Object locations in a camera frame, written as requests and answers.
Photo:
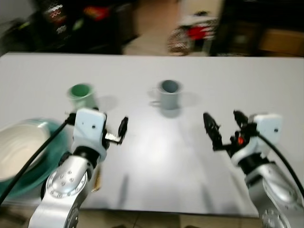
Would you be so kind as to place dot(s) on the grey mug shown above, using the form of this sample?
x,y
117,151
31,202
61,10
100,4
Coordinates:
x,y
169,97

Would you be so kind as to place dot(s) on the wide cardboard box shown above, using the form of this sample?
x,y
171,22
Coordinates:
x,y
278,42

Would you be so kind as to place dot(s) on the patterned brown bag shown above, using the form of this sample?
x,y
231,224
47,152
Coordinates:
x,y
179,42

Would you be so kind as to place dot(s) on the red cloth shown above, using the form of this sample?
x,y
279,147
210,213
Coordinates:
x,y
97,13

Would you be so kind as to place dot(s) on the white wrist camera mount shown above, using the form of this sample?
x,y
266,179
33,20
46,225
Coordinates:
x,y
90,126
266,128

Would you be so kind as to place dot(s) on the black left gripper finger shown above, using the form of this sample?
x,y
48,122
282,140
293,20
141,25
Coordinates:
x,y
123,128

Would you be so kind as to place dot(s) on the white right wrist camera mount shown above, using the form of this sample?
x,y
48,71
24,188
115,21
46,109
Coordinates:
x,y
266,128

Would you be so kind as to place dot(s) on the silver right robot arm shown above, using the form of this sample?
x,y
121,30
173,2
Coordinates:
x,y
268,187

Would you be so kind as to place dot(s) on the dark suitcase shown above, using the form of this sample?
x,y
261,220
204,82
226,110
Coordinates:
x,y
126,28

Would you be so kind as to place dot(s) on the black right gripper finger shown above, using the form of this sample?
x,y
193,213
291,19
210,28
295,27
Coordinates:
x,y
241,121
213,130

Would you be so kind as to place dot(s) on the white and teal bowl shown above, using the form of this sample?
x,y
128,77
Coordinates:
x,y
19,142

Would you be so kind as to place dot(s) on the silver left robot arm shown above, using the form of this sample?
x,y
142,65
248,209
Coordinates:
x,y
64,183

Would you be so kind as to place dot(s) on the black bag with wave print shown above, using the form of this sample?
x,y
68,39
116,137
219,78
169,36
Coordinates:
x,y
54,16

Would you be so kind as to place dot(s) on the red and white bag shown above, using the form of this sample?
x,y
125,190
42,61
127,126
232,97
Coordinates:
x,y
198,32

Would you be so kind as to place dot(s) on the green mug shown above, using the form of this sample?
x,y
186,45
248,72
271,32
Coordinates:
x,y
81,95

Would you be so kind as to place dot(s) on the black shelf unit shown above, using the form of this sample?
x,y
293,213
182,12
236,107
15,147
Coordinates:
x,y
242,19

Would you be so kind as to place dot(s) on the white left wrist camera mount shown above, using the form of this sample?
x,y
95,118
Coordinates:
x,y
90,126

